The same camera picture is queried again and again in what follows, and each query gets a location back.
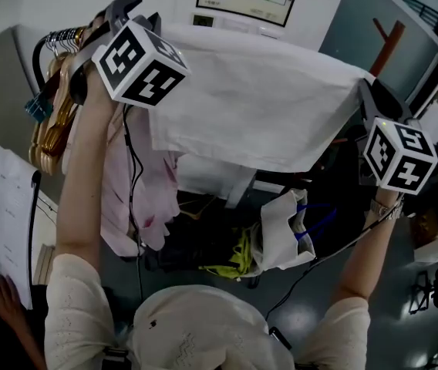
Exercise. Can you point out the person's cream knit top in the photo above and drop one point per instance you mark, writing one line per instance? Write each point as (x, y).
(203, 330)

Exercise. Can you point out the dark clothes pile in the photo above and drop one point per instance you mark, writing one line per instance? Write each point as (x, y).
(203, 237)

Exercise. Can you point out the bunch of wooden clothes hangers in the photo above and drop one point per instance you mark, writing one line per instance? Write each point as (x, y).
(51, 137)

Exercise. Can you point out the pink hanging garment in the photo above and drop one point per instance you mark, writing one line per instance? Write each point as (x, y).
(153, 206)

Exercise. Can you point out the small wall notice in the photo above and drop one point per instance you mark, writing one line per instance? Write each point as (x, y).
(203, 20)

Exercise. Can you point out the black shoulder harness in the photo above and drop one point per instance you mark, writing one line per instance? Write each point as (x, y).
(115, 357)

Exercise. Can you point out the yellow cloth item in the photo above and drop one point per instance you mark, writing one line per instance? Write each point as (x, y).
(238, 260)

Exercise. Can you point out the black backpack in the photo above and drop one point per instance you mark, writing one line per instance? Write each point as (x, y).
(342, 191)

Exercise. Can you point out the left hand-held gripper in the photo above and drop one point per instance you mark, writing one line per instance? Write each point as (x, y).
(126, 56)

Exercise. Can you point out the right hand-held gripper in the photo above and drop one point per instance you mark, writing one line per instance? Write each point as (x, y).
(400, 156)

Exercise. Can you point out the white paper clipboard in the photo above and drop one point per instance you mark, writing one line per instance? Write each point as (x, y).
(3, 214)

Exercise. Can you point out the black balcony railing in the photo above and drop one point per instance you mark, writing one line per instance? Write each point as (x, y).
(421, 8)

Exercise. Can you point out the teal clip hanger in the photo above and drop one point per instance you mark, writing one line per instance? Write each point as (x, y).
(38, 108)

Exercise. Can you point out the person's right forearm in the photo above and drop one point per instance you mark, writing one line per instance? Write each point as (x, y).
(365, 253)

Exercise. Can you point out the brown wooden coat stand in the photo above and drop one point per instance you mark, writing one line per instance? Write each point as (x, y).
(390, 44)

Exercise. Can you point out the white cloth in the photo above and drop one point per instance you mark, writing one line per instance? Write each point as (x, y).
(250, 98)

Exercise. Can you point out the silver wrist watch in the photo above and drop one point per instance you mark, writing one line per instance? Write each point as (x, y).
(385, 208)

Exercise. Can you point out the brown bag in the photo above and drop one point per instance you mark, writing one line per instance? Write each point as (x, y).
(426, 227)

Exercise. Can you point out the person's left forearm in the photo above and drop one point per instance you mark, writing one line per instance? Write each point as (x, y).
(84, 168)

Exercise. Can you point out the black waist device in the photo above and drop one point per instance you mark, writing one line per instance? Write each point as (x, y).
(280, 337)

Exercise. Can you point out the wooden slatted floor mat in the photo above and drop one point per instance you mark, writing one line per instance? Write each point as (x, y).
(43, 260)

